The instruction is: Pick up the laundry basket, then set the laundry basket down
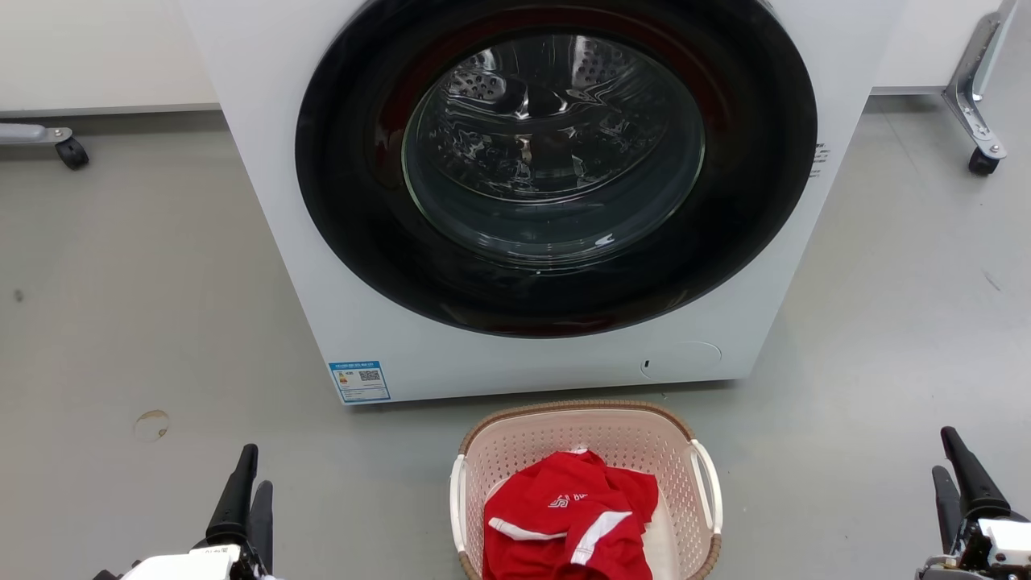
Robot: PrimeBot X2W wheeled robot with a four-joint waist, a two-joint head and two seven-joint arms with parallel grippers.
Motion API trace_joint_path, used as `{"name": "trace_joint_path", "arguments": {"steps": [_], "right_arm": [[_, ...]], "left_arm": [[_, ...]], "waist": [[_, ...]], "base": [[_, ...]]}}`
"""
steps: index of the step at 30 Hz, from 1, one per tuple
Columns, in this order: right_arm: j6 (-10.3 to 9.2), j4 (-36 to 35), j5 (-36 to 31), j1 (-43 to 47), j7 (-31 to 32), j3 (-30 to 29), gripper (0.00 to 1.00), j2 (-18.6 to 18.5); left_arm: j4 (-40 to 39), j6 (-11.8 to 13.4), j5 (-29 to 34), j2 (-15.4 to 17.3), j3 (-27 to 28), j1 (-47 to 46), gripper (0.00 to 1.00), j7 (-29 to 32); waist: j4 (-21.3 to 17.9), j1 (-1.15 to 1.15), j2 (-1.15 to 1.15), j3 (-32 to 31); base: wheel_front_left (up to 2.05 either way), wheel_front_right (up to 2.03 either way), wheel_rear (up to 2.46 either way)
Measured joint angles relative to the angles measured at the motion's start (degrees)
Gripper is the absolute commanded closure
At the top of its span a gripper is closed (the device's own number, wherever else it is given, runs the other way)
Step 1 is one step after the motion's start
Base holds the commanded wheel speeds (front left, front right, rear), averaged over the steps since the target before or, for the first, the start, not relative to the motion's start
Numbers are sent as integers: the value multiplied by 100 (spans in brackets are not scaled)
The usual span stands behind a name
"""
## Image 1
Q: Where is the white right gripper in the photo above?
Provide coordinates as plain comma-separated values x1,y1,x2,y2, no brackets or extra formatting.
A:
916,426,1031,580

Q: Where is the metal bracket leg with caster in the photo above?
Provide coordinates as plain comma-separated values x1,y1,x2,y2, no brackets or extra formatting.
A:
942,0,1018,177

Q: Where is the grey bar with black caster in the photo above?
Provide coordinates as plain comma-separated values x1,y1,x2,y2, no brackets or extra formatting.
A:
0,122,90,172

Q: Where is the blue energy label sticker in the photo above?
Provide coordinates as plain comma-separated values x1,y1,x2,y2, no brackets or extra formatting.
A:
329,360,392,404

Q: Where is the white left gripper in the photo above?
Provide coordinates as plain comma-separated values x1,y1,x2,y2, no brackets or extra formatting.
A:
93,444,279,580

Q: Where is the beige perforated laundry basket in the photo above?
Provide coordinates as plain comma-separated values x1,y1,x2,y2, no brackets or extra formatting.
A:
449,400,724,580

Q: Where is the red shirt with white stripes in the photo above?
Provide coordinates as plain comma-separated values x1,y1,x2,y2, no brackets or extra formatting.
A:
482,449,660,580

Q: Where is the round black washer door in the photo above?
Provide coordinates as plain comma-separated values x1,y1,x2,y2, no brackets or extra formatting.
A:
295,0,818,339

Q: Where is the white front-load washing machine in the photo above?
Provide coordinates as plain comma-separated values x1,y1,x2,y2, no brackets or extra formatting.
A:
179,0,907,406

